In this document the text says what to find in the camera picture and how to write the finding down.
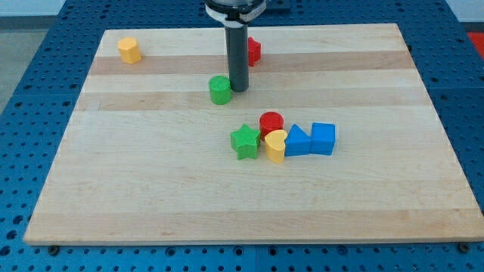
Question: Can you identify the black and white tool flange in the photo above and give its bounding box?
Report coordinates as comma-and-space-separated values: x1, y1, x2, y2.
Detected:
204, 0, 267, 28

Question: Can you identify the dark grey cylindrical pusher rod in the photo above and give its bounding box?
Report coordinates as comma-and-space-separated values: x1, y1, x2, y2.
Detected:
225, 25, 249, 92

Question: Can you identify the red star block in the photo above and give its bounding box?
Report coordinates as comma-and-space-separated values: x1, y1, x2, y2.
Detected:
247, 37, 262, 66

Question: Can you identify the green cylinder block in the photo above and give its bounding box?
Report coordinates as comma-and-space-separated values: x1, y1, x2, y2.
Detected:
209, 76, 231, 105

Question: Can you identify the red cylinder block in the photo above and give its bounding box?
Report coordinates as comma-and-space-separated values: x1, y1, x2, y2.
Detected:
259, 111, 284, 141

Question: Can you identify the green star block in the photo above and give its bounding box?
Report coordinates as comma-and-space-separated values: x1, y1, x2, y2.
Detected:
230, 124, 261, 160

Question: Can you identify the yellow hexagon block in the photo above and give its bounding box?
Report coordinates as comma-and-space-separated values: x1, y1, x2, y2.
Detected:
118, 37, 142, 64

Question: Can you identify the yellow heart block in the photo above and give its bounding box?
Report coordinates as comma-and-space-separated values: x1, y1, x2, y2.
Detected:
265, 129, 287, 163

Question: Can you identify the blue triangle block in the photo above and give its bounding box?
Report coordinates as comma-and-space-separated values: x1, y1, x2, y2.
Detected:
284, 124, 312, 156

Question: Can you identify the blue cube block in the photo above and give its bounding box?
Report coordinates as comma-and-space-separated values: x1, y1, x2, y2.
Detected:
310, 122, 336, 156

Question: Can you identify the light wooden board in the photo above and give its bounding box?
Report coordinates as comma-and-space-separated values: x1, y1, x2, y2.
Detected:
24, 23, 483, 246

